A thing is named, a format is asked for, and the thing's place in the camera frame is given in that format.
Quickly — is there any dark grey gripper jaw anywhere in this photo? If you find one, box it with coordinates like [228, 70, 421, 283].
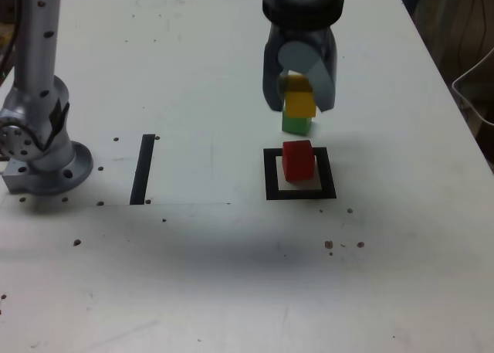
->
[262, 25, 289, 114]

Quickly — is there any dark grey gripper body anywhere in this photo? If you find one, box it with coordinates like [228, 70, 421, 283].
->
[271, 23, 333, 50]

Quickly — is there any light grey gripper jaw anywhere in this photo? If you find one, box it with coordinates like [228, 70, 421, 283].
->
[277, 29, 341, 114]

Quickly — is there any yellow cube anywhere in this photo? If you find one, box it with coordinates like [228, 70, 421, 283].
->
[278, 74, 317, 118]

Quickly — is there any green cube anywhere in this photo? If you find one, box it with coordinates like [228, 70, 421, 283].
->
[281, 111, 313, 136]

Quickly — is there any red cube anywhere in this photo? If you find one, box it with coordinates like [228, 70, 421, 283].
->
[282, 140, 316, 184]

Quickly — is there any black tape square outline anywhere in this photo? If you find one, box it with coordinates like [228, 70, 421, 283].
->
[262, 147, 337, 202]

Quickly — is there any black tape strip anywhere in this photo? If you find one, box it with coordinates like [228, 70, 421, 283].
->
[129, 134, 157, 206]

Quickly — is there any white background cable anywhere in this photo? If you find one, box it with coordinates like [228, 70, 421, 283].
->
[451, 46, 494, 127]

